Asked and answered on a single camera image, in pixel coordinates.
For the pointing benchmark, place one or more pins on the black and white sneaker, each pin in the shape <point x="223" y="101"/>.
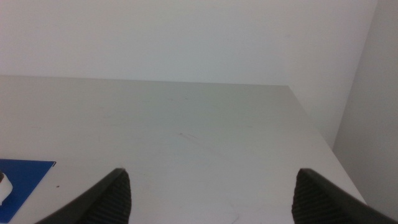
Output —
<point x="4" y="189"/>

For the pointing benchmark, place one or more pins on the blue rectangular mat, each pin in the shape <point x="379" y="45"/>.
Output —
<point x="25" y="179"/>

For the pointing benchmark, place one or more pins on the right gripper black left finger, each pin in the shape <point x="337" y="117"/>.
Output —
<point x="105" y="202"/>

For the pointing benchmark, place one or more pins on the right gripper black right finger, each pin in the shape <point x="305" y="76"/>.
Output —
<point x="320" y="202"/>

